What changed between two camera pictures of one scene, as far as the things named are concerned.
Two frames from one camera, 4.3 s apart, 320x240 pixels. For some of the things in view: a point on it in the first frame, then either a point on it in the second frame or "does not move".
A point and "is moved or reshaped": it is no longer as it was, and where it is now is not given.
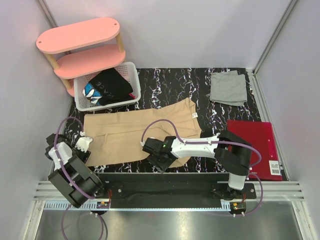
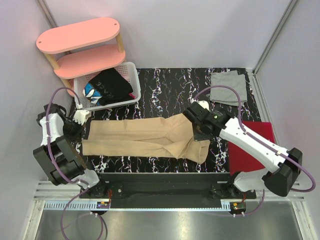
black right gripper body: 160,164 -> 199,134
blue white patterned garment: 92,94 does not move
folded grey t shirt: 228,88 does not move
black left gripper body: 82,155 -> 71,129
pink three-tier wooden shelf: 82,49 does not move
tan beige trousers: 117,137 is moved or reshaped
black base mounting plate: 171,190 does not move
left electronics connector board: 103,205 does not move
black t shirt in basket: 112,86 does not move
